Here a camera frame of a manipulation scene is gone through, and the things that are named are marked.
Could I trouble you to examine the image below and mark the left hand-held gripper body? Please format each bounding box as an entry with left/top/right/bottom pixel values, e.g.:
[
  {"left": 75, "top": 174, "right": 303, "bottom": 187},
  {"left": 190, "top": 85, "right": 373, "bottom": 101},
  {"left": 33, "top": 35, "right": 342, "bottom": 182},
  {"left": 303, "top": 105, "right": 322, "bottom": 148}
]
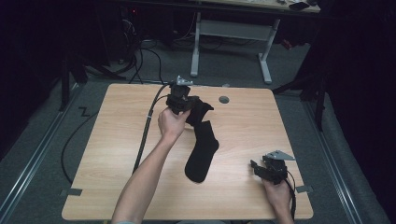
[{"left": 165, "top": 75, "right": 201, "bottom": 116}]

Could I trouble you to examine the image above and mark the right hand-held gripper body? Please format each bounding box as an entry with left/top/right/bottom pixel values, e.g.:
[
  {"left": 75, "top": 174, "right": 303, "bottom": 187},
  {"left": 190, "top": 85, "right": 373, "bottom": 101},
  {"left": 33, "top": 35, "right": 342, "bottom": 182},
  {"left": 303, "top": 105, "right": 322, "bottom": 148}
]
[{"left": 261, "top": 149, "right": 296, "bottom": 185}]

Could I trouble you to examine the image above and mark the black sock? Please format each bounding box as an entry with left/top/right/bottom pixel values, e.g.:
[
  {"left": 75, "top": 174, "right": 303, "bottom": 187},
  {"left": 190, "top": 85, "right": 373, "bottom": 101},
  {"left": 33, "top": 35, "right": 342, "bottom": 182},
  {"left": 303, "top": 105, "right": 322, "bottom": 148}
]
[
  {"left": 186, "top": 97, "right": 215, "bottom": 127},
  {"left": 184, "top": 120, "right": 220, "bottom": 184}
]

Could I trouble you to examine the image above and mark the person's right hand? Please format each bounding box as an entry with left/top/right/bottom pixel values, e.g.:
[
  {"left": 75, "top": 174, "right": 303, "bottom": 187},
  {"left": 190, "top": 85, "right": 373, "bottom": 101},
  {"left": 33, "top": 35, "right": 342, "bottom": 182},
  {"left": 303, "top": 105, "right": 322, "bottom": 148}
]
[{"left": 262, "top": 178, "right": 292, "bottom": 217}]

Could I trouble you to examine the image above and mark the person's left hand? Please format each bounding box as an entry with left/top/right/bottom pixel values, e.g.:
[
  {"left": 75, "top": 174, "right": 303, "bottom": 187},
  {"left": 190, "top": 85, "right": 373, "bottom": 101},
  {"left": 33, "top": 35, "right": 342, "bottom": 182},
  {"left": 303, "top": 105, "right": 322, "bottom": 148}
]
[{"left": 157, "top": 106, "right": 191, "bottom": 142}]

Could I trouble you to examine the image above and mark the grey tape piece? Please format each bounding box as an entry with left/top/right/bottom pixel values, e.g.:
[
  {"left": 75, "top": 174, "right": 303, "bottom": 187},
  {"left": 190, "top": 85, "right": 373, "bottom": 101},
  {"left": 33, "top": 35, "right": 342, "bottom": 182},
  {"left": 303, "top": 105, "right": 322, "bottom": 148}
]
[
  {"left": 60, "top": 188, "right": 84, "bottom": 197},
  {"left": 295, "top": 185, "right": 315, "bottom": 194}
]

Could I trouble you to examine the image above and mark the black stand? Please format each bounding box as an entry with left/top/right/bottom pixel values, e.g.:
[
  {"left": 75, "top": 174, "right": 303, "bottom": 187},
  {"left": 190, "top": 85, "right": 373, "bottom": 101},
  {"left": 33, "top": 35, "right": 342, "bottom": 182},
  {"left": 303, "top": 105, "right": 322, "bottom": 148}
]
[
  {"left": 58, "top": 46, "right": 90, "bottom": 113},
  {"left": 272, "top": 69, "right": 329, "bottom": 133}
]

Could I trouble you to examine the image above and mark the white-framed wooden desk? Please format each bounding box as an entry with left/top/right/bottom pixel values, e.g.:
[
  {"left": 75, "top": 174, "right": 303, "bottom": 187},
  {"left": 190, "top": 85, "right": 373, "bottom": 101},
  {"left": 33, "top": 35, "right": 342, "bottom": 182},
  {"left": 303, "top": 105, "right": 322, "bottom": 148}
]
[{"left": 189, "top": 0, "right": 322, "bottom": 86}]

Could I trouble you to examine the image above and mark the dark object on desk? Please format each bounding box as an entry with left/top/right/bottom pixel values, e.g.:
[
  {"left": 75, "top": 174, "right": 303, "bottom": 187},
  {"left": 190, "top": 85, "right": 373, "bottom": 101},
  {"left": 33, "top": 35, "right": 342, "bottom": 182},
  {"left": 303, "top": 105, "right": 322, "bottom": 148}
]
[{"left": 289, "top": 1, "right": 311, "bottom": 12}]

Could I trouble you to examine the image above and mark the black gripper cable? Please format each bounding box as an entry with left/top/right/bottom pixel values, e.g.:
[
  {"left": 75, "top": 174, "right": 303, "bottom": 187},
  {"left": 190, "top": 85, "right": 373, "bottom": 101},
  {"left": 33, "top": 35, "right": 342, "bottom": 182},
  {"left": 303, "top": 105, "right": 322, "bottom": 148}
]
[{"left": 284, "top": 170, "right": 297, "bottom": 221}]

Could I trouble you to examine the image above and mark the thick black sheathed cable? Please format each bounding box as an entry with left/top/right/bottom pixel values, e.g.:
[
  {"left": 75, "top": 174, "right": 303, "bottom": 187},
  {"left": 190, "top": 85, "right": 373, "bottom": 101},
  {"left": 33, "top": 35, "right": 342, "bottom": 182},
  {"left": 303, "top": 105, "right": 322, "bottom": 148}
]
[{"left": 132, "top": 83, "right": 172, "bottom": 175}]

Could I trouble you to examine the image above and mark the bundle of black floor cables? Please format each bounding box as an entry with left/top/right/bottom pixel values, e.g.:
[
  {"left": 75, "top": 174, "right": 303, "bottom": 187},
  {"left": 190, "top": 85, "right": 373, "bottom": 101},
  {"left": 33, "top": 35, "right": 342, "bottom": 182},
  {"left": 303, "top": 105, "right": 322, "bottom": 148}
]
[{"left": 120, "top": 17, "right": 165, "bottom": 86}]

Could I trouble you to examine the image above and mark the metal floor rail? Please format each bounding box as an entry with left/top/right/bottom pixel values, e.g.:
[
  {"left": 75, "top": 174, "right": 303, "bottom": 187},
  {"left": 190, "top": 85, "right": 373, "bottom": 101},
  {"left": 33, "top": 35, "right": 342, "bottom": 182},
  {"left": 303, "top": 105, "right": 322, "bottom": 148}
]
[
  {"left": 0, "top": 82, "right": 86, "bottom": 220},
  {"left": 302, "top": 98, "right": 364, "bottom": 224}
]

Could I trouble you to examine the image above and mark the thin black floor cable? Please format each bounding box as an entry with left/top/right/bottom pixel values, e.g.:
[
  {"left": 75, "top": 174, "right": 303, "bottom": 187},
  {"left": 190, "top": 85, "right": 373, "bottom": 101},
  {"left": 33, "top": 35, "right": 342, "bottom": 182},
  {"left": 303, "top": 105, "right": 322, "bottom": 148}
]
[{"left": 61, "top": 110, "right": 98, "bottom": 185}]

